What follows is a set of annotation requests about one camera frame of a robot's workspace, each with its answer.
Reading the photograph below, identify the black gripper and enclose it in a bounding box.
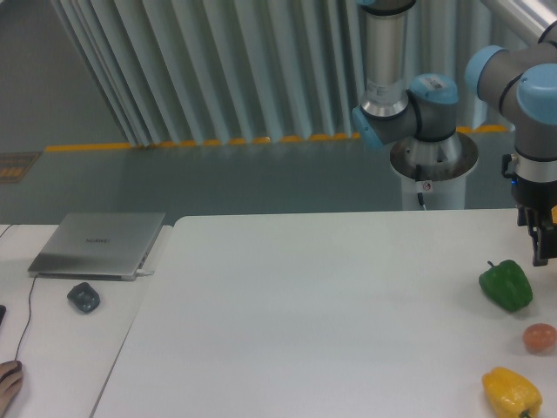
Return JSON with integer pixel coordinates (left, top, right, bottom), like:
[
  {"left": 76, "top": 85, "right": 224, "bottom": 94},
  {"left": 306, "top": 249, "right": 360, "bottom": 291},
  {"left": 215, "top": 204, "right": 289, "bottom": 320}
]
[{"left": 511, "top": 177, "right": 556, "bottom": 266}]

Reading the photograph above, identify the yellow bell pepper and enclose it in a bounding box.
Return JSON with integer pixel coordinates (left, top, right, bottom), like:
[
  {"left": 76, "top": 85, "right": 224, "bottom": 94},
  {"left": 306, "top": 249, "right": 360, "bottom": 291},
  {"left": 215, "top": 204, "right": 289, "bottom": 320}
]
[{"left": 481, "top": 367, "right": 543, "bottom": 418}]

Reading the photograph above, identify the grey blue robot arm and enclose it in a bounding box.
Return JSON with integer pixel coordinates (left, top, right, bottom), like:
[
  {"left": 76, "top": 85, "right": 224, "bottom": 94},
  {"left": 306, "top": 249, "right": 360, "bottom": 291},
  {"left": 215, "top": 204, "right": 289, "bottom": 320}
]
[{"left": 352, "top": 1, "right": 556, "bottom": 266}]

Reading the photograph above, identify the green bell pepper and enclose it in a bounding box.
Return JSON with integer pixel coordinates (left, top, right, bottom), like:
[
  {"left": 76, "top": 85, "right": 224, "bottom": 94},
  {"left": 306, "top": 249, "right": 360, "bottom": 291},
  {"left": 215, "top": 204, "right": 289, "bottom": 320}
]
[{"left": 478, "top": 260, "right": 534, "bottom": 313}]

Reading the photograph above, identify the person's hand on mouse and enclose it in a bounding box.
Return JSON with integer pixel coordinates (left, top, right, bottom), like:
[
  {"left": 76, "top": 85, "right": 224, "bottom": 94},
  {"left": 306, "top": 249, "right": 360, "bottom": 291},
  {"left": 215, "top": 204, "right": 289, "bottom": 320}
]
[{"left": 0, "top": 361, "right": 23, "bottom": 416}]

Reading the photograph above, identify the orange round fruit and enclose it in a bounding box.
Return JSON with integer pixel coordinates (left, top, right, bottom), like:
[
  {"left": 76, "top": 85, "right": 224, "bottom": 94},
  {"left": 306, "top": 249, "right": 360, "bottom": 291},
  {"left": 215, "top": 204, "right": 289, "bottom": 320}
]
[{"left": 522, "top": 323, "right": 556, "bottom": 353}]

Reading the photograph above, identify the white laptop plug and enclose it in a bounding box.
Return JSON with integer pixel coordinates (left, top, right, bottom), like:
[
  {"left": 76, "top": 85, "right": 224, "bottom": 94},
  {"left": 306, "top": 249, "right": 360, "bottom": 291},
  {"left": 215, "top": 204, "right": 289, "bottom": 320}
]
[{"left": 137, "top": 270, "right": 155, "bottom": 277}]

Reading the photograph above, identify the silver closed laptop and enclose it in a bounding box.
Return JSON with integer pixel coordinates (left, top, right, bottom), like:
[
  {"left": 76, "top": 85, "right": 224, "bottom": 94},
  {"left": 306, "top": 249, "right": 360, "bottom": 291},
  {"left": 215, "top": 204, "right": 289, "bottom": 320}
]
[{"left": 28, "top": 212, "right": 164, "bottom": 280}]

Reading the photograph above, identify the black mouse cable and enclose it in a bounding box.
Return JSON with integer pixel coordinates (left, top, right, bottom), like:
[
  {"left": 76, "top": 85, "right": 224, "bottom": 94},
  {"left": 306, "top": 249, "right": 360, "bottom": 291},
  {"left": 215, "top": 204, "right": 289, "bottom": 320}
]
[{"left": 0, "top": 225, "right": 39, "bottom": 363}]

